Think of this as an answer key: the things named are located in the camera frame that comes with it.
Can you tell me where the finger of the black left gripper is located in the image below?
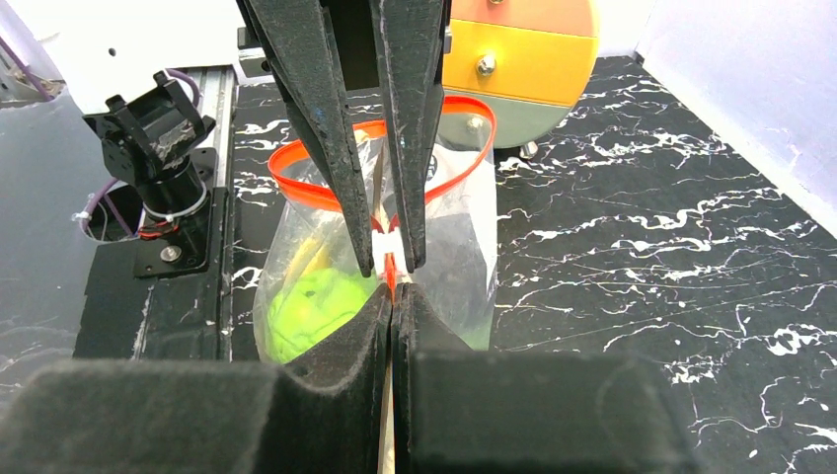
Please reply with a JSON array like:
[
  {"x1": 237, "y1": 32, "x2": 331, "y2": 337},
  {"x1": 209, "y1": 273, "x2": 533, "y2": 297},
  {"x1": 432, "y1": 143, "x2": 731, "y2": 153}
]
[
  {"x1": 237, "y1": 0, "x2": 374, "y2": 277},
  {"x1": 369, "y1": 0, "x2": 449, "y2": 273}
]

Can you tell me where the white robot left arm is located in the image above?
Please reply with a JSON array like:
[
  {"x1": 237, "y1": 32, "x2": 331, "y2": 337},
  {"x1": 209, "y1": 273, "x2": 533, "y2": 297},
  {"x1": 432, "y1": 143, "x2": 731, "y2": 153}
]
[{"x1": 51, "y1": 1, "x2": 451, "y2": 276}]

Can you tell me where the white orange cylinder drum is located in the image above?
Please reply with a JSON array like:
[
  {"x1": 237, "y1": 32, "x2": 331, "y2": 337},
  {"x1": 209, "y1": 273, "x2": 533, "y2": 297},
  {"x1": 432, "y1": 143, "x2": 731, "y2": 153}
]
[{"x1": 442, "y1": 0, "x2": 600, "y2": 149}]

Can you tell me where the yellow toy banana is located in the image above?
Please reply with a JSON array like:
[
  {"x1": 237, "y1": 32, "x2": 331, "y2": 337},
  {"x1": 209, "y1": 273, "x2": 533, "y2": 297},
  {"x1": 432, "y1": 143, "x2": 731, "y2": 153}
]
[{"x1": 286, "y1": 237, "x2": 331, "y2": 279}]

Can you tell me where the light green toy fruit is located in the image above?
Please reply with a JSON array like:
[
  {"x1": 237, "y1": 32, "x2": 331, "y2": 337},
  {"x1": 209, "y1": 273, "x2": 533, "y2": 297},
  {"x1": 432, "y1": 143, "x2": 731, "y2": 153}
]
[{"x1": 266, "y1": 268, "x2": 378, "y2": 363}]

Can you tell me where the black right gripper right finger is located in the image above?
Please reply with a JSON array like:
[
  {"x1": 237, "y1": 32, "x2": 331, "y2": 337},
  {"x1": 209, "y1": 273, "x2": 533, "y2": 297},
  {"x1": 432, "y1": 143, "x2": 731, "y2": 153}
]
[{"x1": 392, "y1": 283, "x2": 700, "y2": 473}]

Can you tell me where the clear orange zip top bag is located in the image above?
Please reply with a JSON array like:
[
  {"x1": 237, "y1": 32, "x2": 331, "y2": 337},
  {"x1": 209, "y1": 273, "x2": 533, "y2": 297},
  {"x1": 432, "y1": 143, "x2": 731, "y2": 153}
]
[{"x1": 251, "y1": 96, "x2": 499, "y2": 367}]

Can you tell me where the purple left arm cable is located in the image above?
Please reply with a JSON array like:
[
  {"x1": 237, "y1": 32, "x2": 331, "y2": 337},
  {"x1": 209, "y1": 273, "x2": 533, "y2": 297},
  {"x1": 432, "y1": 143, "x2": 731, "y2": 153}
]
[{"x1": 0, "y1": 36, "x2": 204, "y2": 245}]

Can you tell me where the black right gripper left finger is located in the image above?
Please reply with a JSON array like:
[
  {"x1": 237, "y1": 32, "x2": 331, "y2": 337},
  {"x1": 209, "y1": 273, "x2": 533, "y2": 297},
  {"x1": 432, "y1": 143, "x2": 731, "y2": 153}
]
[{"x1": 1, "y1": 285, "x2": 392, "y2": 473}]

